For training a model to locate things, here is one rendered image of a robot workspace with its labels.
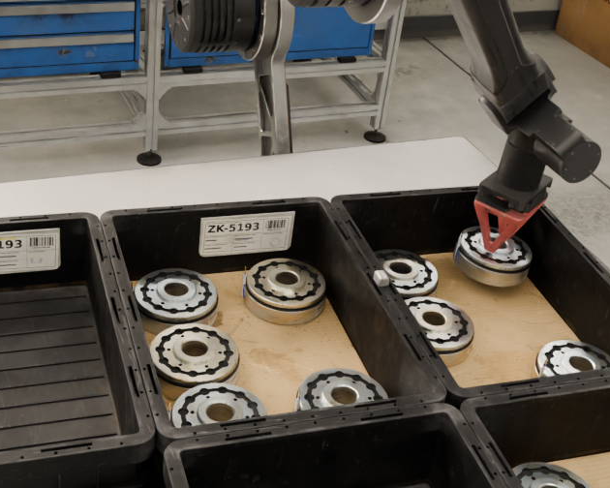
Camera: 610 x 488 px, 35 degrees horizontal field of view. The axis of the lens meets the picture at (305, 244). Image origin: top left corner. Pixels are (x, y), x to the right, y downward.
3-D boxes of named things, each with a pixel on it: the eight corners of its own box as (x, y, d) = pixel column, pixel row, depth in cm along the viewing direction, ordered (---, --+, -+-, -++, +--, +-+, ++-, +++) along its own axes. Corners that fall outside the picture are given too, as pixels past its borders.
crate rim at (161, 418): (97, 227, 122) (97, 210, 121) (323, 210, 132) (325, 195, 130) (159, 460, 91) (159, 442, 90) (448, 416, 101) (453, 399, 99)
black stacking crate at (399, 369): (99, 289, 127) (99, 215, 121) (314, 269, 137) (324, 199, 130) (157, 527, 97) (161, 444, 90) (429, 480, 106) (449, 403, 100)
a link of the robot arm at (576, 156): (528, 46, 118) (473, 94, 119) (586, 87, 110) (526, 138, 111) (564, 107, 126) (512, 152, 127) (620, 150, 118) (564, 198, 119)
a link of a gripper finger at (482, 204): (526, 248, 134) (546, 189, 129) (504, 268, 128) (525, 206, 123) (482, 228, 136) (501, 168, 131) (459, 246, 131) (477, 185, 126)
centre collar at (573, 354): (551, 356, 118) (553, 352, 118) (586, 351, 120) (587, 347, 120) (574, 383, 114) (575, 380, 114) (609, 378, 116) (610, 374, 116)
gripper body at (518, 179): (550, 190, 131) (566, 140, 127) (520, 216, 124) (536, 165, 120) (506, 171, 134) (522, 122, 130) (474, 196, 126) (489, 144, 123)
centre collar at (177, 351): (168, 340, 112) (168, 336, 112) (210, 336, 114) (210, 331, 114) (177, 368, 109) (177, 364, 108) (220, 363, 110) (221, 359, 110)
